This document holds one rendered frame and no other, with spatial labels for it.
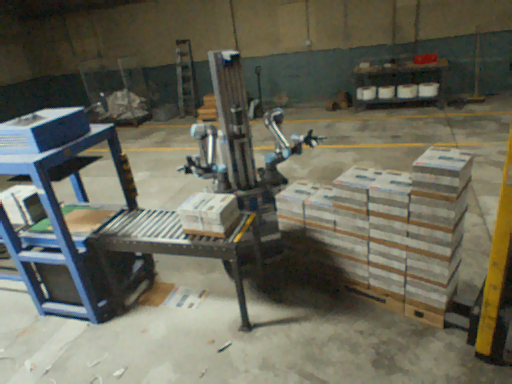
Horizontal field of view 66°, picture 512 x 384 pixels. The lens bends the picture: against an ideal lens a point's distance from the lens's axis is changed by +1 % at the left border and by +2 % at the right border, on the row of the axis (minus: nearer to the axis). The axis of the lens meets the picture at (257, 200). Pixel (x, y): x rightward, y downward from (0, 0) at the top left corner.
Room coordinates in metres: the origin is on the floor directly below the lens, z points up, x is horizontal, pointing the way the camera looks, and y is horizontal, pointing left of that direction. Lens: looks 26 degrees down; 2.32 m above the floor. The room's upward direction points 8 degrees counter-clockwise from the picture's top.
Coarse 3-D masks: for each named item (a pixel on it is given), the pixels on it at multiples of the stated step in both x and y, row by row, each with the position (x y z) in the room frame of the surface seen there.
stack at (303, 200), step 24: (288, 192) 3.17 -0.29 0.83; (312, 192) 3.10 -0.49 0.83; (312, 216) 2.89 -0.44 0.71; (336, 216) 2.74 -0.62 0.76; (360, 216) 2.60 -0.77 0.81; (312, 240) 2.90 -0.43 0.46; (336, 240) 2.74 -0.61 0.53; (360, 240) 2.60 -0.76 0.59; (288, 264) 3.09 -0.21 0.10; (312, 264) 2.91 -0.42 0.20; (336, 264) 2.75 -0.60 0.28; (360, 264) 2.60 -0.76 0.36; (384, 264) 2.47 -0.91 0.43; (336, 288) 2.75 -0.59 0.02; (360, 288) 2.60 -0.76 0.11; (384, 288) 2.47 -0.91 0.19
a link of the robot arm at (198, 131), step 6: (192, 126) 3.52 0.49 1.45; (198, 126) 3.49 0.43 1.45; (204, 126) 3.47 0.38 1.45; (192, 132) 3.48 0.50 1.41; (198, 132) 3.47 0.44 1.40; (204, 132) 3.45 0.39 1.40; (198, 138) 3.47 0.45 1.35; (204, 138) 3.48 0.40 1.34; (198, 144) 3.50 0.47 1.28; (204, 144) 3.49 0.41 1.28; (204, 150) 3.48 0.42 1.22; (204, 156) 3.48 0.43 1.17; (204, 162) 3.48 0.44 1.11; (210, 174) 3.46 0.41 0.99
